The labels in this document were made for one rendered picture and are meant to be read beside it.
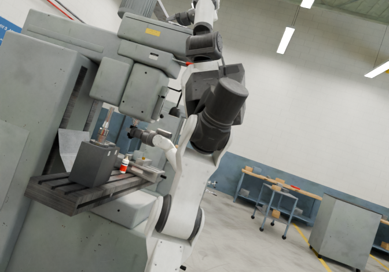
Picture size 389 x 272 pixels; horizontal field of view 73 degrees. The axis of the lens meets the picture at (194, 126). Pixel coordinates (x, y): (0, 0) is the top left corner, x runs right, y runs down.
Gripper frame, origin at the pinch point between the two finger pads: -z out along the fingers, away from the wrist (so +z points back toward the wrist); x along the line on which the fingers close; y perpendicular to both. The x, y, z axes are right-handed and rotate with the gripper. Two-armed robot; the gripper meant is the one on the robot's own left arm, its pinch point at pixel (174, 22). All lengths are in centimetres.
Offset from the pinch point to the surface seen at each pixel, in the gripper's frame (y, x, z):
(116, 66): -24.5, -14.8, -34.9
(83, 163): -81, -41, -41
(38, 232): -110, -20, -93
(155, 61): -27.0, -11.0, -11.4
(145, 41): -14.7, -13.5, -14.7
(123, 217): -109, -13, -41
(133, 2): 13.4, -13.1, -19.3
